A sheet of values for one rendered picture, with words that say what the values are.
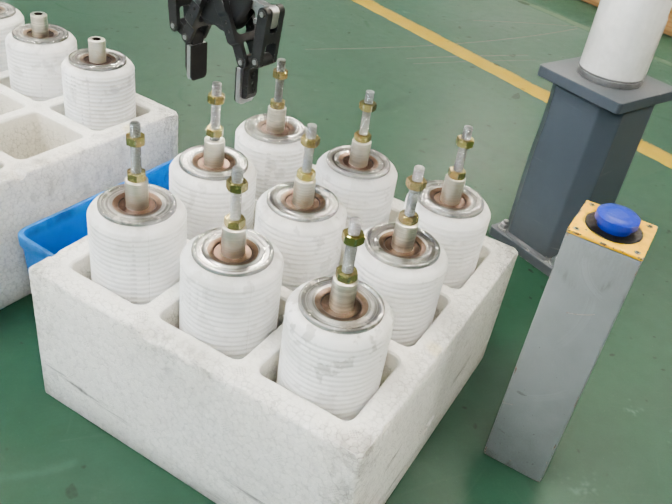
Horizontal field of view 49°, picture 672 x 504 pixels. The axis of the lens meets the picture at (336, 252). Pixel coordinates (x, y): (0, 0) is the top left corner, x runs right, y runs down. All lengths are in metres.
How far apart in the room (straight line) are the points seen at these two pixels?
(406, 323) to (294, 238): 0.14
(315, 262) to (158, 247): 0.16
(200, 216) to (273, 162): 0.12
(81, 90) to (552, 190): 0.70
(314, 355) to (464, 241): 0.26
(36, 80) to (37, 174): 0.21
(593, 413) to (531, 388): 0.21
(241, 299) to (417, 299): 0.17
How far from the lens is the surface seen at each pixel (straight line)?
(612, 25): 1.10
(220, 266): 0.66
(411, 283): 0.69
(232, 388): 0.66
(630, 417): 1.02
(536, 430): 0.84
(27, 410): 0.90
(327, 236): 0.74
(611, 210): 0.72
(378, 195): 0.83
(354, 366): 0.62
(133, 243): 0.72
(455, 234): 0.79
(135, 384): 0.76
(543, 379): 0.79
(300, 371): 0.64
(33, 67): 1.13
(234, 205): 0.65
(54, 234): 0.99
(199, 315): 0.68
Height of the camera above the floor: 0.65
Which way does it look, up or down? 35 degrees down
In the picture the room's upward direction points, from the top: 9 degrees clockwise
